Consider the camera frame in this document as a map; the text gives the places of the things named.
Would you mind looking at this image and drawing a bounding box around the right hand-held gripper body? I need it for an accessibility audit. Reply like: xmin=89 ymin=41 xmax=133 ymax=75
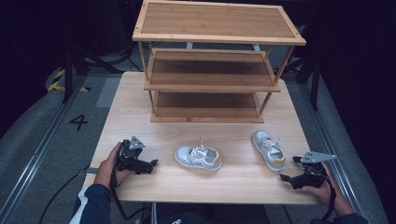
xmin=289 ymin=150 xmax=338 ymax=190

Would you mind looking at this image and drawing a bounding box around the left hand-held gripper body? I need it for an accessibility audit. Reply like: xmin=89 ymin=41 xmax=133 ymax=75
xmin=116 ymin=134 xmax=148 ymax=174

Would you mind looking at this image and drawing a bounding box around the white grey child sneaker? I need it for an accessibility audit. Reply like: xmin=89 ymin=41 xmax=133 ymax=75
xmin=250 ymin=130 xmax=287 ymax=174
xmin=174 ymin=144 xmax=223 ymax=173

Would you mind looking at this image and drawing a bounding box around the three-tier wooden shoe rack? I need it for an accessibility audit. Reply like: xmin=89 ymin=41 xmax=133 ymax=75
xmin=132 ymin=0 xmax=307 ymax=124

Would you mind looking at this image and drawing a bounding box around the person's right hand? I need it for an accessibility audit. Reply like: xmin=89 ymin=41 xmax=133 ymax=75
xmin=300 ymin=161 xmax=336 ymax=207

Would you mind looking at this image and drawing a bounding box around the person's left hand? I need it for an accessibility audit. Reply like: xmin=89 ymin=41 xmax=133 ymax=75
xmin=93 ymin=142 xmax=134 ymax=189

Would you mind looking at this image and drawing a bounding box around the person's black cap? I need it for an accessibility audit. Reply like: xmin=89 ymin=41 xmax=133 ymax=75
xmin=158 ymin=212 xmax=205 ymax=224

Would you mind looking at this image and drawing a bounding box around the black metal stand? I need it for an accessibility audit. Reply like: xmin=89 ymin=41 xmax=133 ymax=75
xmin=279 ymin=46 xmax=322 ymax=112
xmin=61 ymin=43 xmax=138 ymax=105

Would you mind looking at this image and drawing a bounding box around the yellow black hazard tape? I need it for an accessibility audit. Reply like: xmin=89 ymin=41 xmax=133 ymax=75
xmin=47 ymin=68 xmax=92 ymax=93

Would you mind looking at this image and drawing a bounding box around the metal floor rail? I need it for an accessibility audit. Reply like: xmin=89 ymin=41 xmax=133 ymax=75
xmin=297 ymin=78 xmax=363 ymax=216
xmin=0 ymin=74 xmax=89 ymax=220

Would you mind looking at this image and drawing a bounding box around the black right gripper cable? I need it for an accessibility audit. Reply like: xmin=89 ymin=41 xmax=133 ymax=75
xmin=311 ymin=166 xmax=338 ymax=222

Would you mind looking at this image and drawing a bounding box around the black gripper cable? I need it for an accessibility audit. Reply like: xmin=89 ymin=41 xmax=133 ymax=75
xmin=108 ymin=148 xmax=153 ymax=221
xmin=311 ymin=166 xmax=338 ymax=222

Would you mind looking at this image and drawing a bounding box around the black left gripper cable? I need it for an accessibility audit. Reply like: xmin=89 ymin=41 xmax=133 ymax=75
xmin=108 ymin=148 xmax=153 ymax=221

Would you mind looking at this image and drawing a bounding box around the black floor cable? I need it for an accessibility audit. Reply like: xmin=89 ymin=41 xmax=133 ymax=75
xmin=37 ymin=164 xmax=92 ymax=224

